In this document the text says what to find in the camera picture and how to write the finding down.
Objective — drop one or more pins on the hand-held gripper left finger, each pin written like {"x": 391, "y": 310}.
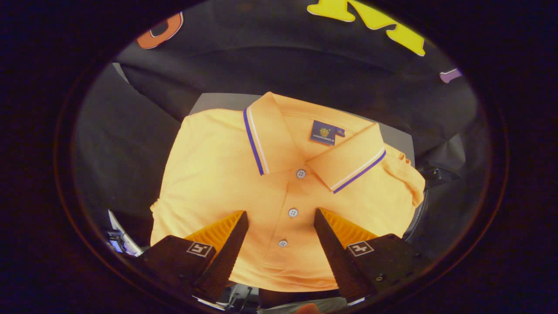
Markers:
{"x": 218, "y": 266}

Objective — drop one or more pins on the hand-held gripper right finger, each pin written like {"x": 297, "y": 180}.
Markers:
{"x": 340, "y": 266}

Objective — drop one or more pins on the monitor screen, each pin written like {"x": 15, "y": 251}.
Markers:
{"x": 117, "y": 242}

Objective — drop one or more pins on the grey cabinet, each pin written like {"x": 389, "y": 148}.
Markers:
{"x": 396, "y": 137}

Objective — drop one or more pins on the yellow polo shirt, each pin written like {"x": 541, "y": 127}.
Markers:
{"x": 218, "y": 174}

